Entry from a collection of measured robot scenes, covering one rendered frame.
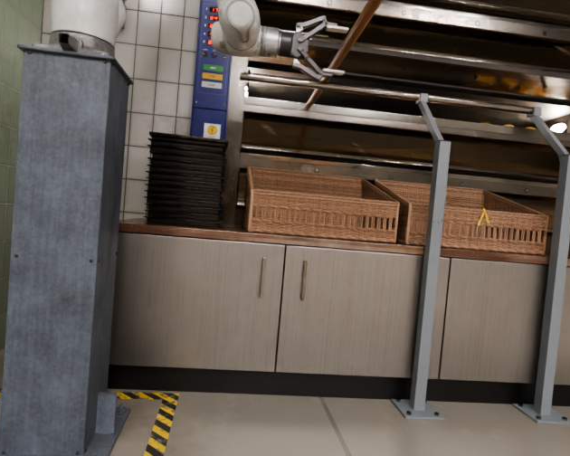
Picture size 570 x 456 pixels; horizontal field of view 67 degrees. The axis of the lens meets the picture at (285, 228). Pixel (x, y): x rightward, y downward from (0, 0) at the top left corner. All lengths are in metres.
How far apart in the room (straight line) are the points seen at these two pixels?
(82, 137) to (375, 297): 1.06
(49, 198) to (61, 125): 0.18
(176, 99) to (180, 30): 0.31
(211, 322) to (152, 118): 1.01
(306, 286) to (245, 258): 0.23
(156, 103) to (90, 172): 1.00
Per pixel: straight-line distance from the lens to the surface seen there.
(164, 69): 2.14
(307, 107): 2.10
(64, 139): 1.19
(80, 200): 1.17
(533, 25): 2.64
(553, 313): 1.85
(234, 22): 1.25
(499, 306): 1.80
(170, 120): 2.09
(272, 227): 1.53
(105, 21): 1.29
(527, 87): 2.51
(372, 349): 1.63
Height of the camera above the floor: 0.66
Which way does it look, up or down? 2 degrees down
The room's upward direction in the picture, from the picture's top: 5 degrees clockwise
